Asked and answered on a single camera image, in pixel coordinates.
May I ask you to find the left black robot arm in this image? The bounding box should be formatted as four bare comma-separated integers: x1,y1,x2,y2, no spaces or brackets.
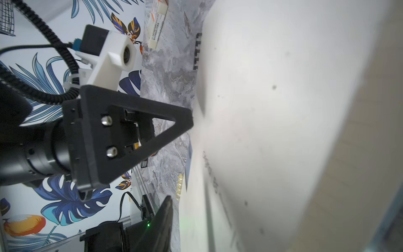
1,85,194,201

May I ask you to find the large cream spiral notebook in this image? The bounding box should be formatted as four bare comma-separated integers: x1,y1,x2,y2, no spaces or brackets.
179,1,403,252

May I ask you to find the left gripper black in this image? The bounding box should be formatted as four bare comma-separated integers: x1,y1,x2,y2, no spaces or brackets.
63,85,194,201

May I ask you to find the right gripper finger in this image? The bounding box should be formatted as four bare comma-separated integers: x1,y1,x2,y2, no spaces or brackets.
130,196,173,252

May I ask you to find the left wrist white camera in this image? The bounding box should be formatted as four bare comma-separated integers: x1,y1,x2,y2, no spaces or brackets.
63,25,137,91

